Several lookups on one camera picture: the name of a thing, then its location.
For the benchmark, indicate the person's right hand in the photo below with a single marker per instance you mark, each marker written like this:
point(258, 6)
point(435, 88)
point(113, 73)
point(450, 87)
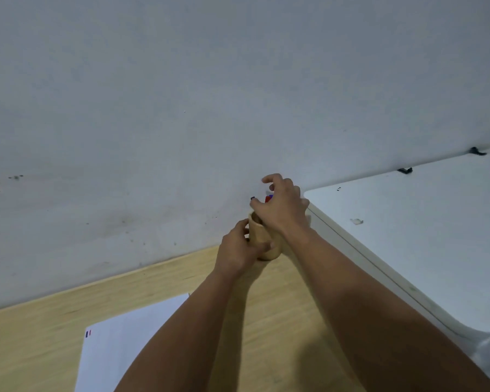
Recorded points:
point(288, 210)

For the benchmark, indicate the person's left hand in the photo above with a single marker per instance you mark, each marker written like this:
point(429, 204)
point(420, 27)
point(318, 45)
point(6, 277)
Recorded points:
point(234, 253)

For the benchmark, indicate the wooden pen holder cup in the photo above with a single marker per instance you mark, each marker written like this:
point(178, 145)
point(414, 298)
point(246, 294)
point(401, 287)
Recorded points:
point(259, 234)

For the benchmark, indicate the white paper sheet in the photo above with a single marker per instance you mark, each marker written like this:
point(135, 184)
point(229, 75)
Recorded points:
point(118, 347)

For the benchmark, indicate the person's right forearm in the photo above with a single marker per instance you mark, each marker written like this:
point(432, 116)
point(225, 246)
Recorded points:
point(375, 314)

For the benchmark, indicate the person's left forearm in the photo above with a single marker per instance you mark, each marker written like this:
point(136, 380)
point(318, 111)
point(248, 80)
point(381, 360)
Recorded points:
point(183, 338)

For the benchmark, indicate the small white plastic piece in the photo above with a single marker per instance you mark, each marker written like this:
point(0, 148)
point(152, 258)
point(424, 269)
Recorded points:
point(356, 221)

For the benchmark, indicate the black clip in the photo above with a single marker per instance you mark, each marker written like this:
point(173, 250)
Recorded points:
point(477, 151)
point(405, 170)

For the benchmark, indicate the white chest appliance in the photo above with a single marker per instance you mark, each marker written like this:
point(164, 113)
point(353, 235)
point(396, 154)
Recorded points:
point(416, 232)

